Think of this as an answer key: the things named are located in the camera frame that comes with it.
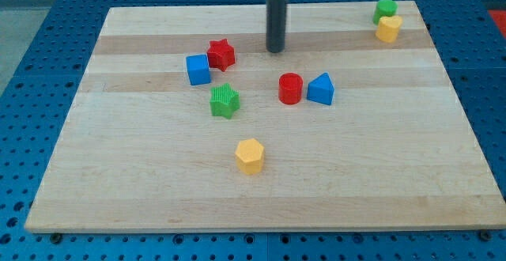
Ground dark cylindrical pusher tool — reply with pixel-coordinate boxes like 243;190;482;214
266;0;288;53

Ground red star block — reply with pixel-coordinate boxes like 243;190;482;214
206;39;236;72

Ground green star block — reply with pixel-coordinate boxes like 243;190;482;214
210;83;240;119

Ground red cylinder block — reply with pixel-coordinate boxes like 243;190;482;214
278;73;304;104

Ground blue triangle block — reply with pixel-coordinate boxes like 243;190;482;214
307;73;334;105

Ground blue cube block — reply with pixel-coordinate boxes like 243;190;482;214
186;55;211;85

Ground green cylinder block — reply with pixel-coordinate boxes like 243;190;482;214
372;0;398;25

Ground yellow heart block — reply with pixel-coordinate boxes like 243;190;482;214
376;15;403;43

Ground wooden board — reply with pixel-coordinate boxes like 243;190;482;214
25;1;505;233

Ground yellow hexagon block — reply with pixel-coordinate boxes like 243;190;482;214
235;138;265;175

